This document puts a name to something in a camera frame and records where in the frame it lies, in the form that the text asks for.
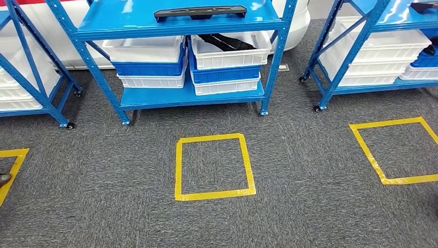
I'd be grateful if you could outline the blue steel shelf rack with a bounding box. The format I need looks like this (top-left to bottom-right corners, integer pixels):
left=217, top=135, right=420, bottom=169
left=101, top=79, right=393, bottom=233
left=44, top=0, right=299, bottom=126
left=0, top=0, right=83, bottom=130
left=298, top=0, right=438, bottom=113

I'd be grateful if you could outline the black plastic panel part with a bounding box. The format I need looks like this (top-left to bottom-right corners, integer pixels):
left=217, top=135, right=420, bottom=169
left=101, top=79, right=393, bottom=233
left=153, top=5, right=248, bottom=23
left=409, top=1, right=438, bottom=14

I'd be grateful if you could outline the black plastic parts pile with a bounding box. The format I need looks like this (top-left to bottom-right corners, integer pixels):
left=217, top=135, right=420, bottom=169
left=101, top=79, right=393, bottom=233
left=197, top=33, right=258, bottom=52

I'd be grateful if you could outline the yellow floor tape square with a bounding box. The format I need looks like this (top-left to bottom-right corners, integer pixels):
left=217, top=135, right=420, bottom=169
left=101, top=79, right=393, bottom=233
left=174, top=132, right=258, bottom=202
left=348, top=116, right=438, bottom=187

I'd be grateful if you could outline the person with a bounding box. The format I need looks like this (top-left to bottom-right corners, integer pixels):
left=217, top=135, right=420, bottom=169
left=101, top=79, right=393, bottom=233
left=0, top=172, right=13, bottom=189

